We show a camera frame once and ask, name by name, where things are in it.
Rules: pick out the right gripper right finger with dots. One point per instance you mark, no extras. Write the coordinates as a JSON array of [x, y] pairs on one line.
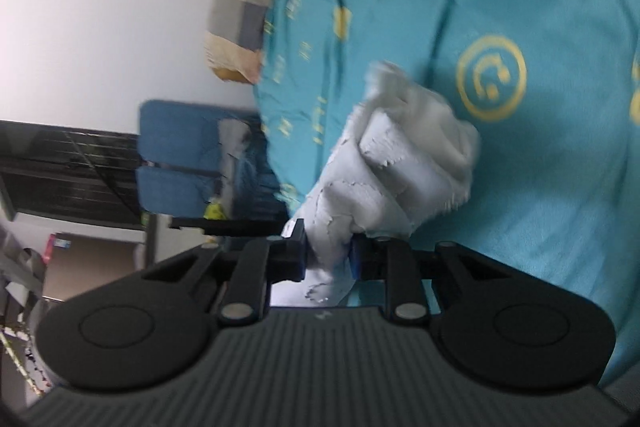
[[495, 324]]

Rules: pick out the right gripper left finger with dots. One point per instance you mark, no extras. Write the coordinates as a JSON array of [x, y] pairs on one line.
[[153, 325]]

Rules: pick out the white t-shirt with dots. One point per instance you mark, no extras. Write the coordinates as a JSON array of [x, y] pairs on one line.
[[403, 158]]

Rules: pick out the brown cardboard box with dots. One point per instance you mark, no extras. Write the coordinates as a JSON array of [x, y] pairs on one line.
[[76, 264]]

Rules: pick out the white desk with black legs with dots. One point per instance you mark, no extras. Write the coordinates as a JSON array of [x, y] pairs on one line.
[[166, 236]]

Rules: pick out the yellow green toy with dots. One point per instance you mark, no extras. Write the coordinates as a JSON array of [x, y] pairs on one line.
[[214, 211]]

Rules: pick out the blue covered chair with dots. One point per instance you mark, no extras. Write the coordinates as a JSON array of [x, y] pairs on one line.
[[187, 136], [186, 194]]

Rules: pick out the dark window with grille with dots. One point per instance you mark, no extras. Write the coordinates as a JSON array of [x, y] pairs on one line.
[[75, 175]]

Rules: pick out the grey cloth on chair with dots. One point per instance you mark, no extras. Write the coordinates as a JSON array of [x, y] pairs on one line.
[[233, 137]]

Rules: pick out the teal patterned bed sheet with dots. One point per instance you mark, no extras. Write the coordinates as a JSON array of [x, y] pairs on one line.
[[551, 85]]

